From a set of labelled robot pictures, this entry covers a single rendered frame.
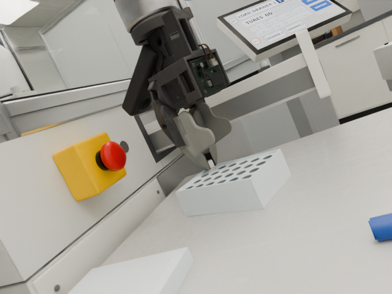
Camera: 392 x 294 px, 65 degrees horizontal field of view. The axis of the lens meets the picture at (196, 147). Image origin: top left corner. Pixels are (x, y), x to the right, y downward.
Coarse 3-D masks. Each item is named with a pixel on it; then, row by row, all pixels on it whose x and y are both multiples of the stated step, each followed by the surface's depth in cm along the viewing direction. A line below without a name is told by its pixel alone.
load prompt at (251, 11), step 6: (276, 0) 146; (282, 0) 146; (288, 0) 146; (258, 6) 144; (264, 6) 144; (270, 6) 144; (240, 12) 143; (246, 12) 142; (252, 12) 142; (258, 12) 142; (240, 18) 140
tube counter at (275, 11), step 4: (284, 4) 144; (288, 4) 144; (292, 4) 144; (296, 4) 144; (276, 8) 143; (280, 8) 143; (284, 8) 142; (288, 8) 142; (264, 12) 142; (268, 12) 141; (272, 12) 141; (276, 12) 141; (280, 12) 141; (268, 16) 140
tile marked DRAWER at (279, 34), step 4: (276, 32) 133; (280, 32) 133; (284, 32) 133; (264, 36) 132; (268, 36) 132; (272, 36) 132; (276, 36) 131; (280, 36) 131; (268, 40) 130; (272, 40) 130
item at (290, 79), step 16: (288, 64) 50; (304, 64) 49; (256, 80) 52; (272, 80) 51; (288, 80) 50; (304, 80) 50; (224, 96) 55; (240, 96) 54; (256, 96) 53; (272, 96) 52; (288, 96) 51; (224, 112) 56; (240, 112) 55; (256, 112) 54; (160, 128) 61; (160, 144) 62
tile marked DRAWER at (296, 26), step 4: (300, 20) 136; (292, 24) 135; (296, 24) 135; (300, 24) 135; (304, 24) 135; (284, 28) 134; (288, 28) 134; (292, 28) 134; (296, 28) 134; (300, 28) 134; (292, 32) 132
